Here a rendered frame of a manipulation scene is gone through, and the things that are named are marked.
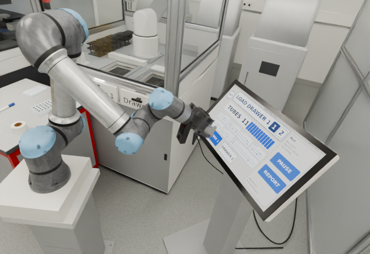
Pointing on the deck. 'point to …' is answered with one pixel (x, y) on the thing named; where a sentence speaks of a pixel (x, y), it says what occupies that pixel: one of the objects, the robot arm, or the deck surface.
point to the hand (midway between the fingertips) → (210, 135)
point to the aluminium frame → (178, 0)
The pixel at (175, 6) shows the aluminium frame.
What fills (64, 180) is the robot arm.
